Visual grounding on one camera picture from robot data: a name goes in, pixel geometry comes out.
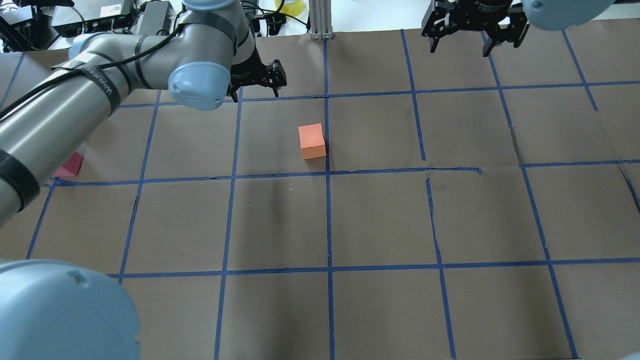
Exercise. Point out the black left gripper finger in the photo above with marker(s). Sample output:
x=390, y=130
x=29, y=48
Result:
x=271, y=76

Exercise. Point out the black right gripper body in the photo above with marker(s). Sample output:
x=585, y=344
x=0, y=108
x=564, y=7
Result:
x=478, y=10

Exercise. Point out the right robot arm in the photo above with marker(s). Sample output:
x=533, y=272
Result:
x=558, y=15

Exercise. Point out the red foam block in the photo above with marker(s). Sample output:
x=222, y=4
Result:
x=70, y=168

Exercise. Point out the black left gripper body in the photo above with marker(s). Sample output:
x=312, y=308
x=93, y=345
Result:
x=248, y=67

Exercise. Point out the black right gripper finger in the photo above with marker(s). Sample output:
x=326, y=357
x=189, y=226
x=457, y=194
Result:
x=434, y=22
x=496, y=35

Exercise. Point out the aluminium frame post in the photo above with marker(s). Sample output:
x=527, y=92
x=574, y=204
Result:
x=320, y=19

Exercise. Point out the orange foam block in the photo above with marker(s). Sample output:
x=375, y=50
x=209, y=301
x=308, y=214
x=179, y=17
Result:
x=312, y=141

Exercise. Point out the yellow tape roll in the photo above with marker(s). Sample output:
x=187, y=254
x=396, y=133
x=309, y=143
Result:
x=290, y=7

